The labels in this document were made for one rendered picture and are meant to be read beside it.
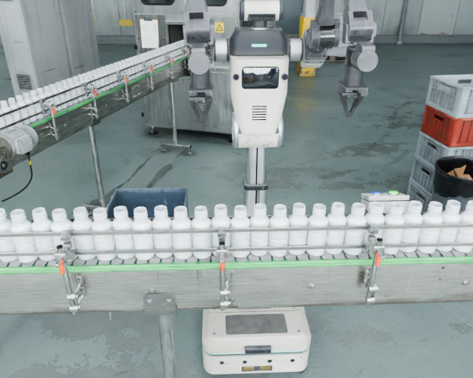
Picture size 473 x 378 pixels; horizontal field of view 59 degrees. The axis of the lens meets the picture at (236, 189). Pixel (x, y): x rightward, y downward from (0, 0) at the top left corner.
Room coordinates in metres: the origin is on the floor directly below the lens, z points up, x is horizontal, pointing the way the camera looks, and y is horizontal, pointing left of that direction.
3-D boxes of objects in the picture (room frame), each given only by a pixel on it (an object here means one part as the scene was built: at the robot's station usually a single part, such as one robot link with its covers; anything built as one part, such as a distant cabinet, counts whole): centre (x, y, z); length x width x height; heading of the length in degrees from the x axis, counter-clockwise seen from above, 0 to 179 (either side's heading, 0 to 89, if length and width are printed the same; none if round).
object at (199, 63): (1.19, 0.10, 1.60); 0.12 x 0.09 x 0.12; 4
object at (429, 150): (3.12, -1.81, 0.55); 0.61 x 0.41 x 0.22; 100
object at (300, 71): (8.76, -1.42, 0.55); 0.40 x 0.40 x 1.10; 3
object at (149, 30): (4.94, 0.98, 1.22); 0.23 x 0.04 x 0.32; 75
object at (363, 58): (1.21, -0.35, 1.61); 0.12 x 0.09 x 0.12; 4
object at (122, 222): (1.08, 0.34, 1.08); 0.06 x 0.06 x 0.17
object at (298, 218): (1.10, -0.19, 1.08); 0.06 x 0.06 x 0.17
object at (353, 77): (1.25, -0.34, 1.51); 0.10 x 0.07 x 0.07; 2
